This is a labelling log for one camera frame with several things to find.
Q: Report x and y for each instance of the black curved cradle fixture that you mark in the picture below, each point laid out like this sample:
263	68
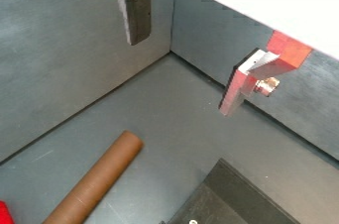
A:
227	199

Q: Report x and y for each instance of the red shape-sorting block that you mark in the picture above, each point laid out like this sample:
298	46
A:
6	217

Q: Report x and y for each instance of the gripper silver red-lit right finger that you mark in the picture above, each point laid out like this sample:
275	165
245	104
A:
254	74

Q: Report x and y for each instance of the brown oval cylinder peg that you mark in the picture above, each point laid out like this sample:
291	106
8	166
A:
99	179

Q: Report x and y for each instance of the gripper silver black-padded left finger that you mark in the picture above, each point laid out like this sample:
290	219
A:
137	17

